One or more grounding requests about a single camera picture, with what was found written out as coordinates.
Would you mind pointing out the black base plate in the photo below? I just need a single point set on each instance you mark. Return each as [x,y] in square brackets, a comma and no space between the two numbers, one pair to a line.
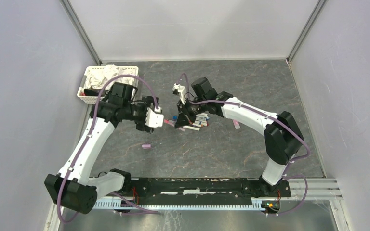
[202,191]

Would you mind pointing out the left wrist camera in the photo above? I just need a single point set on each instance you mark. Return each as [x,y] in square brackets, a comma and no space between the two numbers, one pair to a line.
[154,117]

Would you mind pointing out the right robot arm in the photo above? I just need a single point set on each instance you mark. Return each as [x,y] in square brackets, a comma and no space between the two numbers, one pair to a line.
[282,136]

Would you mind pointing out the orange cap marker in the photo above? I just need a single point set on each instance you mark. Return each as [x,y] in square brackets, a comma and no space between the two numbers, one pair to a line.
[175,119]

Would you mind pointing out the pink highlighter pen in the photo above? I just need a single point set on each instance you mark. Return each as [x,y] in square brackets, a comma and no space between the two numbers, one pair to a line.
[236,124]

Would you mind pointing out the white crumpled cloth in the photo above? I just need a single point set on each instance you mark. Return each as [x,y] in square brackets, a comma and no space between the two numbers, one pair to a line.
[97,76]

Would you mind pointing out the pink highlighter cap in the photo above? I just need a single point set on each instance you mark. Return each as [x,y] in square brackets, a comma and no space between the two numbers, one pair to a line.
[146,146]

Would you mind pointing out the grey cable duct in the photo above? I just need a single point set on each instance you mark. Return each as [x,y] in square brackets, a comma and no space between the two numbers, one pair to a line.
[117,204]

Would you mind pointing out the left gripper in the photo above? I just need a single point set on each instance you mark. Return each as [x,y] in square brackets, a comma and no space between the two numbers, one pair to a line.
[151,102]

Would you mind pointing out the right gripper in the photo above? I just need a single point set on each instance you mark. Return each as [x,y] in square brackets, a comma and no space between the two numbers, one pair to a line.
[183,121]

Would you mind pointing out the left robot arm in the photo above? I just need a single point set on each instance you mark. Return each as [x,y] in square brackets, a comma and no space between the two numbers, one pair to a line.
[72,187]

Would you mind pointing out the white plastic basket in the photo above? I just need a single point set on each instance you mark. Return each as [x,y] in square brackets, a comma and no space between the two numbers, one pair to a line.
[87,95]

